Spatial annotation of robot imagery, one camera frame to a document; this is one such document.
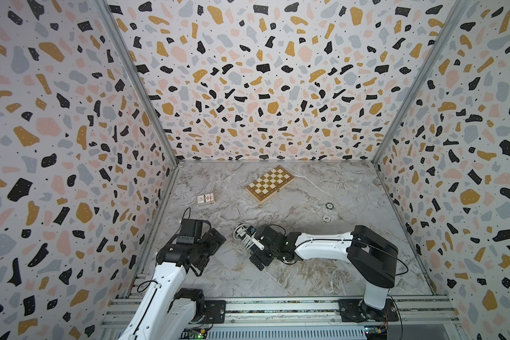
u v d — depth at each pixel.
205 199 1.03
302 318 0.73
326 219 0.99
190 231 0.61
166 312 0.47
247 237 0.79
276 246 0.66
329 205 1.03
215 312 0.73
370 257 0.46
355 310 0.74
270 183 1.09
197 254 0.65
